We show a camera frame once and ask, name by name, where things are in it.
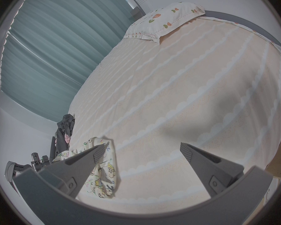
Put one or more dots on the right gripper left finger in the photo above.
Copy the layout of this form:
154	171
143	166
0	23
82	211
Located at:
60	174

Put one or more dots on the white printed pillow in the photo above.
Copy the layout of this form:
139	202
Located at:
168	20

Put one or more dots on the white printed pyjama top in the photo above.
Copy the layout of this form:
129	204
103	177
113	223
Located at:
105	177

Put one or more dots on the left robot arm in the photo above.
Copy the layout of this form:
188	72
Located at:
16	170

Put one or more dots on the bed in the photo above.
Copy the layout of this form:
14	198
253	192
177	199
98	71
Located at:
178	90

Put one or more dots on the blue-green curtain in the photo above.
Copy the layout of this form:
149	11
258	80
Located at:
37	85
72	27

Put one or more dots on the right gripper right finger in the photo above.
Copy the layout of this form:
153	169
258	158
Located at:
217	174

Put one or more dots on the grey bedside table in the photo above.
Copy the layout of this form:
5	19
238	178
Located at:
137	13

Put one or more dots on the pile of clothes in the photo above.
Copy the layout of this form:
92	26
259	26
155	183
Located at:
64	130

